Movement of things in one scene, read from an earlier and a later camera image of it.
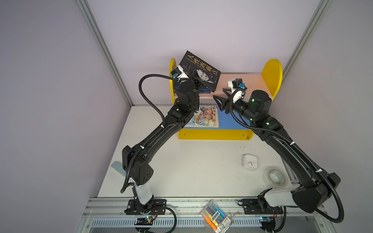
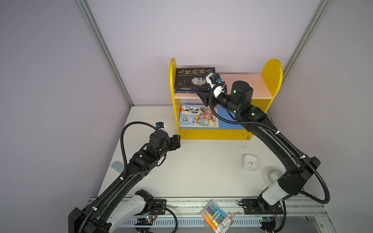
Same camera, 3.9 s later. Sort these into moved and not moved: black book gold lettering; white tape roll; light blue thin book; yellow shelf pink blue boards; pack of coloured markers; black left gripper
Moved: black left gripper; black book gold lettering
Not moved: pack of coloured markers; light blue thin book; yellow shelf pink blue boards; white tape roll
